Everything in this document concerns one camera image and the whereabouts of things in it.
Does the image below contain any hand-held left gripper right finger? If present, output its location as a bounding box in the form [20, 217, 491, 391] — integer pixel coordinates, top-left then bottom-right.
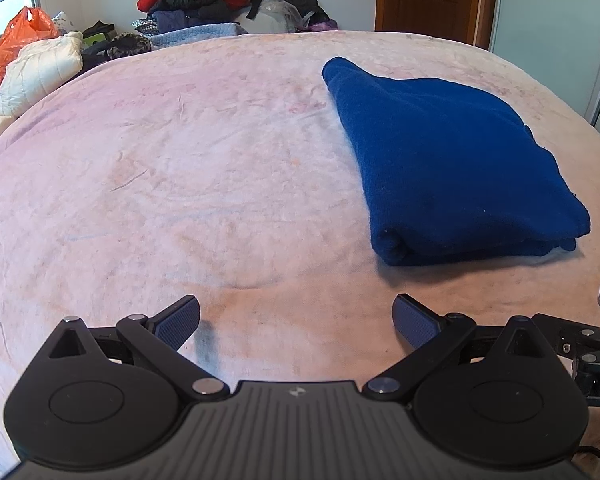
[364, 294, 556, 401]

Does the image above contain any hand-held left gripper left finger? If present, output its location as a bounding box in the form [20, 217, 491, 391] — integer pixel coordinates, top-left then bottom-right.
[47, 294, 231, 401]

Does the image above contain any blue beaded sweater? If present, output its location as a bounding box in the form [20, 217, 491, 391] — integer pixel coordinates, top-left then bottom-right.
[321, 56, 592, 267]

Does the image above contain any pink bed blanket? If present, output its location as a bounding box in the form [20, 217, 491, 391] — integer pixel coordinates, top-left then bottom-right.
[0, 29, 600, 480]

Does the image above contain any white wardrobe sliding door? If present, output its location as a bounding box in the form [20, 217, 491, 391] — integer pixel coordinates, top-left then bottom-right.
[487, 0, 600, 153]

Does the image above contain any leopard print furry hat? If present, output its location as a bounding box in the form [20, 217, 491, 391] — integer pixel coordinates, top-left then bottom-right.
[105, 32, 153, 61]

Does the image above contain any light blue towel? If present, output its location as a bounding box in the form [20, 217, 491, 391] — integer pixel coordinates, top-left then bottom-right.
[147, 22, 251, 52]

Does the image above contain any white quilted jacket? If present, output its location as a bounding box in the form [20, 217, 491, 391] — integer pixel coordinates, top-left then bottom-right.
[0, 31, 84, 156]

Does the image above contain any green and black bag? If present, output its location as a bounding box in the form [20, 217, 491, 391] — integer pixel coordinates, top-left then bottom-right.
[81, 21, 118, 53]

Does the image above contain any clear plastic bag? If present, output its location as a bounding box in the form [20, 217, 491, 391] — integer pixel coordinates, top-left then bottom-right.
[252, 0, 301, 35]

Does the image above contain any white floral bag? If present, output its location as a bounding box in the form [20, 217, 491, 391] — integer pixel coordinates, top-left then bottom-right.
[50, 10, 76, 36]

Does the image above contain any orange plastic bag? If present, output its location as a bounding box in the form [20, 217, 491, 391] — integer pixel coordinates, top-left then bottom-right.
[0, 6, 61, 93]

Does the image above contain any brown wooden door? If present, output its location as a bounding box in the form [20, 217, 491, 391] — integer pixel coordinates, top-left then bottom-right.
[374, 0, 498, 51]

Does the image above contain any black cable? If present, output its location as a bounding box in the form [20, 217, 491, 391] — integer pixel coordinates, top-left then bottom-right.
[575, 444, 600, 480]

